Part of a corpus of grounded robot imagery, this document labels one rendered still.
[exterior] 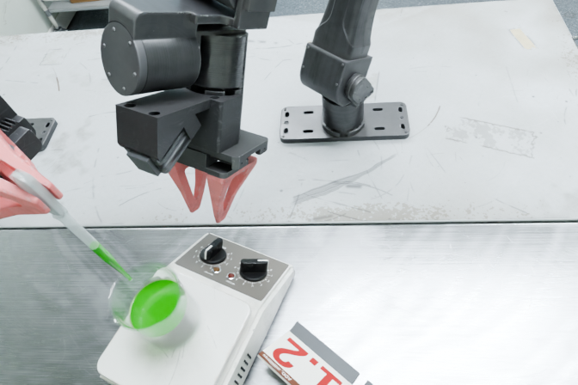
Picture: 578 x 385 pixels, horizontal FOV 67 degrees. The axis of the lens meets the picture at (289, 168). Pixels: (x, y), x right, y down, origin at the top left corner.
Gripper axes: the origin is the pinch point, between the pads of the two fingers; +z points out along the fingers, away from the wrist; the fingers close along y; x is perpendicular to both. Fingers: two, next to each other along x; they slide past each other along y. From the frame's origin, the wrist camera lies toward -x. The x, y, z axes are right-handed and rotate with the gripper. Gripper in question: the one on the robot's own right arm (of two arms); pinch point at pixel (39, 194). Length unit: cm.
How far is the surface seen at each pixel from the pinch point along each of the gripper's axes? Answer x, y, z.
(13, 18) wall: 94, 100, -195
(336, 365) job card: 32.1, 4.2, 16.3
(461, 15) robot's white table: 32, 71, 15
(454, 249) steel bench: 32.4, 23.0, 24.8
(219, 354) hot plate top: 23.7, -1.0, 6.5
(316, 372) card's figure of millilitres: 30.6, 2.5, 14.8
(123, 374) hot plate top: 23.7, -6.4, -1.3
